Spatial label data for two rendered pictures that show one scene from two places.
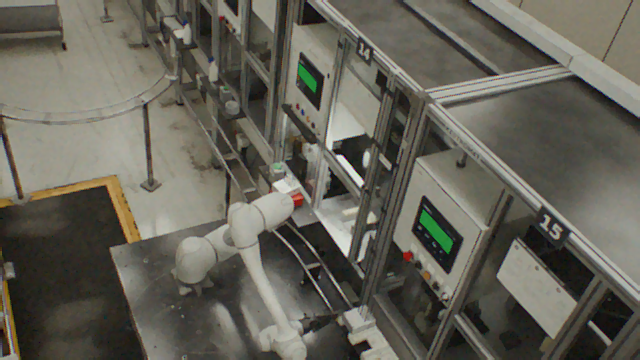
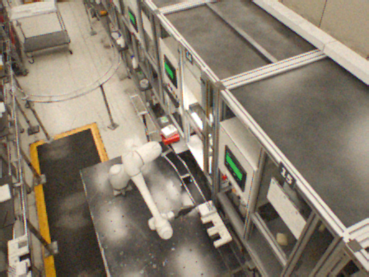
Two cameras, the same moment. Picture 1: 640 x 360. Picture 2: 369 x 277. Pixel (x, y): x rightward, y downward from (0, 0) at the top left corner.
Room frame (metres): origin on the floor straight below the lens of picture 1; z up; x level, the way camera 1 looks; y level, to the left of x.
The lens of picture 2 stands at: (0.44, -0.47, 3.24)
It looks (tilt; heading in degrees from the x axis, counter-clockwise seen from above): 47 degrees down; 14
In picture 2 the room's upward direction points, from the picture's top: 5 degrees counter-clockwise
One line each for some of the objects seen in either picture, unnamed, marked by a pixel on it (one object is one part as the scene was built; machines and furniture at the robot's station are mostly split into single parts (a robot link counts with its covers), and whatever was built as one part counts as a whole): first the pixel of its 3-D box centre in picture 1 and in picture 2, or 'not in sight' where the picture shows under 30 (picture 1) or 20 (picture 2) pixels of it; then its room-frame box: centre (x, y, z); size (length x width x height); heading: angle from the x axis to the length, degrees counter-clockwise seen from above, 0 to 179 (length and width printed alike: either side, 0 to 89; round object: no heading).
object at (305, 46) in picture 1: (327, 80); (182, 68); (2.69, 0.04, 1.60); 0.42 x 0.29 x 0.46; 34
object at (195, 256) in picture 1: (193, 257); (118, 175); (2.01, 0.57, 0.85); 0.18 x 0.16 x 0.22; 138
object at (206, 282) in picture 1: (193, 278); (121, 185); (1.99, 0.56, 0.71); 0.22 x 0.18 x 0.06; 34
